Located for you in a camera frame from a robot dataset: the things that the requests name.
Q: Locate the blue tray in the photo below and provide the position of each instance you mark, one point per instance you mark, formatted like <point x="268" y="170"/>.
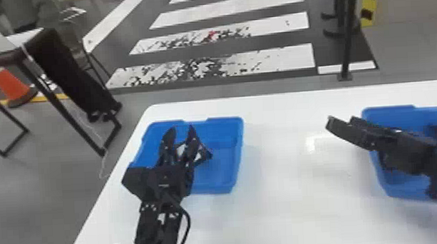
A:
<point x="220" y="152"/>
<point x="401" y="184"/>

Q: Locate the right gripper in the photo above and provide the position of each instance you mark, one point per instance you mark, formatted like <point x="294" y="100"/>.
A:
<point x="407" y="152"/>

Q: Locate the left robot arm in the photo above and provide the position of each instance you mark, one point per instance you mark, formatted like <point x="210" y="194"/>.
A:
<point x="155" y="231"/>

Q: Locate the yellow black striped post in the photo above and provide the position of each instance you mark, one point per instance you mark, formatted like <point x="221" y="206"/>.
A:
<point x="370" y="2"/>

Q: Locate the person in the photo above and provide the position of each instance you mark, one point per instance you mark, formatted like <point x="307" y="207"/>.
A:
<point x="70" y="78"/>

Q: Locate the orange cone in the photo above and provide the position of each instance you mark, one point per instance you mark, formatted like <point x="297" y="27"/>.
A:
<point x="10" y="85"/>

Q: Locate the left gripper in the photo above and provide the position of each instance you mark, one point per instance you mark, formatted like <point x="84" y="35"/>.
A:
<point x="169" y="181"/>

